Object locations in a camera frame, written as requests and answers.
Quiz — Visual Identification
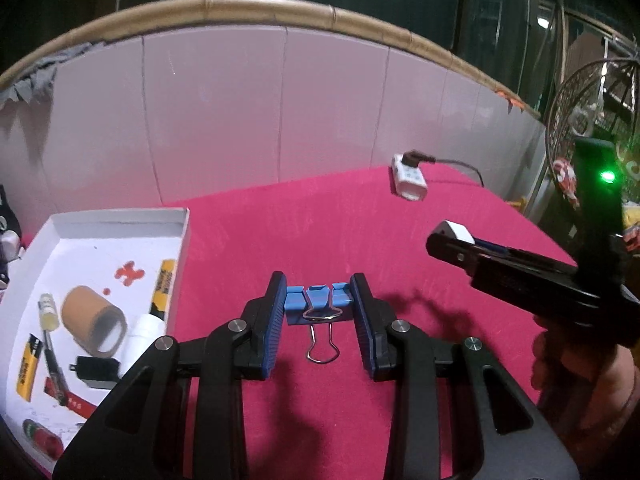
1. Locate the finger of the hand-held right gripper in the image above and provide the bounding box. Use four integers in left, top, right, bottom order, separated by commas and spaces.
425, 232, 581, 311
472, 237, 576, 272

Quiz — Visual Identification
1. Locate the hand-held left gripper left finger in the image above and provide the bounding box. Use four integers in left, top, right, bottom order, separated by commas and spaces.
52, 271, 288, 480

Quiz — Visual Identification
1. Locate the brown tape roll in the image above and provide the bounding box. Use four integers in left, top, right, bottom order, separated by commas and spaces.
61, 285, 126, 358

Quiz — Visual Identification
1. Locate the yellow lighter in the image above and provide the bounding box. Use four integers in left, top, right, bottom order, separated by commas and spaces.
15, 334, 46, 402

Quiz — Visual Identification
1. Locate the wicker hanging egg chair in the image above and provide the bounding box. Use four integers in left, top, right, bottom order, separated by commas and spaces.
545, 57, 640, 241

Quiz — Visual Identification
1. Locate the black charger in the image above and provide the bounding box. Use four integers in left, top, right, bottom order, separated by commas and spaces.
68, 356, 121, 390

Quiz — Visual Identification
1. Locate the red white patterned seat cushion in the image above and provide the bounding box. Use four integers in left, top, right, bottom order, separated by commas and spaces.
552, 157, 583, 208

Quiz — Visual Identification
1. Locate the yellow liquid dropper bottle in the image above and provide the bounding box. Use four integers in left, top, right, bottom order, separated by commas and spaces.
38, 292, 61, 331

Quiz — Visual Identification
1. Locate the red strip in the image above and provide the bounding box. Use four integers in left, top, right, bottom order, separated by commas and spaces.
42, 377, 98, 420

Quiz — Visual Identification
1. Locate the white power strip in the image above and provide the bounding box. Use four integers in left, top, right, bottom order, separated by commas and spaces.
391, 155, 430, 203

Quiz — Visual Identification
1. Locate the small white plastic bottle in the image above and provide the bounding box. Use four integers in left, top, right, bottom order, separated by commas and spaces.
119, 312, 166, 376

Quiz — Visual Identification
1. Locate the yellow black rectangular pack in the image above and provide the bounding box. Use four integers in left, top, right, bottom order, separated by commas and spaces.
149, 259, 178, 318

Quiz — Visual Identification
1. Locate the black power cable with plug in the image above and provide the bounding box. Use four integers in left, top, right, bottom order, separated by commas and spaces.
402, 149, 485, 188

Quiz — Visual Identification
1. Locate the person's right hand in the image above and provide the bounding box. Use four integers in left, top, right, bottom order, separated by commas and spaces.
531, 310, 640, 441

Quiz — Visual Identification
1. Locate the white earbud case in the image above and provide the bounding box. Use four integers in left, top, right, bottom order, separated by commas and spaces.
0, 230, 21, 263

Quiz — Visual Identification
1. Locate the bamboo rail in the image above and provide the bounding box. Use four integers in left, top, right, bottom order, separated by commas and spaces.
0, 0, 546, 121

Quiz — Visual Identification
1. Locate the black cat phone stand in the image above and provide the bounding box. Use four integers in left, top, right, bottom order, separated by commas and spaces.
0, 185, 21, 261

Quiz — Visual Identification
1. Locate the white cardboard box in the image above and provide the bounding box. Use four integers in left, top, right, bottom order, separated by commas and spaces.
0, 207, 192, 476

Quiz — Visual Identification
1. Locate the blue binder clip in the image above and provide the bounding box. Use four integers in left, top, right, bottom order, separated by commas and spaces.
285, 282, 353, 363

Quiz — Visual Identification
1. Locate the grey cloth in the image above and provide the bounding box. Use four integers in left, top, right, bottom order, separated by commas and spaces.
0, 42, 93, 108

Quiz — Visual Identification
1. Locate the dark pen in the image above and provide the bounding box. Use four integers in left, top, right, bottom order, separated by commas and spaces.
44, 330, 70, 407

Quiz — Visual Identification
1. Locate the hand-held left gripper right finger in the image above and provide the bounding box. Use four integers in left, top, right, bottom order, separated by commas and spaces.
350, 272, 581, 480

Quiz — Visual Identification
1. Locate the orange cloth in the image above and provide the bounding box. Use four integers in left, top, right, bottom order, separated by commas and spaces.
495, 89, 526, 113

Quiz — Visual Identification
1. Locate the small white blue gadget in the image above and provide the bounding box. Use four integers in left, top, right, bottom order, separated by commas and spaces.
442, 219, 506, 253

